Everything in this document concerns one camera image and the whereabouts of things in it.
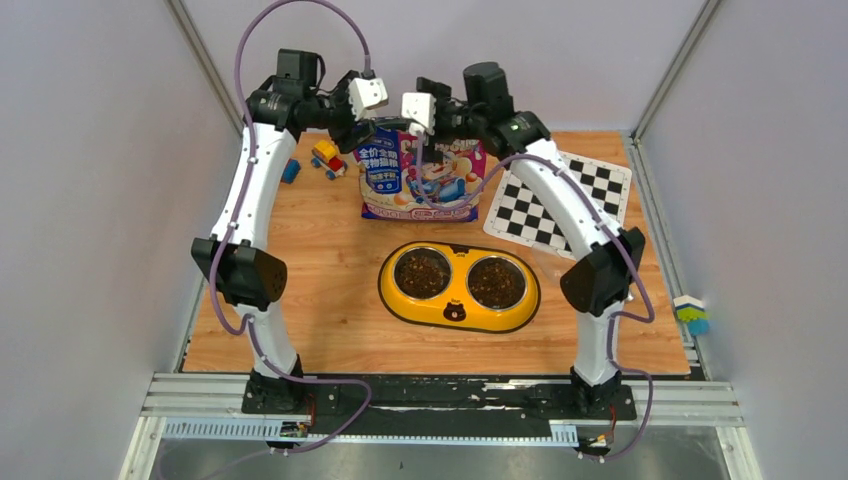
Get colourful pet food bag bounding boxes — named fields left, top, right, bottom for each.
left=353, top=117, right=487, bottom=222

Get yellow double pet bowl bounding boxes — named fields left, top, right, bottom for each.
left=378, top=241, right=541, bottom=334

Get clear plastic scoop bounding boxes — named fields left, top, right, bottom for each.
left=532, top=243, right=575, bottom=287

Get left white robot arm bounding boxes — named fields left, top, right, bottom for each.
left=191, top=49, right=388, bottom=414

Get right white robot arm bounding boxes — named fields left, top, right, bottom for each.
left=401, top=61, right=646, bottom=418

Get brown pet food kibble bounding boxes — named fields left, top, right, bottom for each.
left=394, top=252, right=526, bottom=310

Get small yellow toy car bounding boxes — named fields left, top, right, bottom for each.
left=311, top=140, right=347, bottom=180

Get yellow blue red toy block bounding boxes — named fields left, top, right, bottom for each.
left=281, top=158, right=301, bottom=184

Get black white checkerboard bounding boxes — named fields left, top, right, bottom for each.
left=483, top=152, right=632, bottom=259

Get stacked coloured blocks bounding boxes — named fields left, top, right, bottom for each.
left=672, top=295, right=710, bottom=336

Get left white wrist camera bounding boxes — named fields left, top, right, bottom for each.
left=348, top=77, right=389, bottom=121

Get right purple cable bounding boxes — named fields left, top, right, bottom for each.
left=411, top=124, right=657, bottom=464

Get purple cable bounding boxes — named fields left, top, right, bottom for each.
left=207, top=0, right=374, bottom=458
left=411, top=124, right=657, bottom=464

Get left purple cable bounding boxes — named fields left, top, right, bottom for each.
left=207, top=0, right=374, bottom=458

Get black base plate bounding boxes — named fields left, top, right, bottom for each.
left=240, top=373, right=637, bottom=438

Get aluminium rail frame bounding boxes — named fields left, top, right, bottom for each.
left=119, top=373, right=759, bottom=479

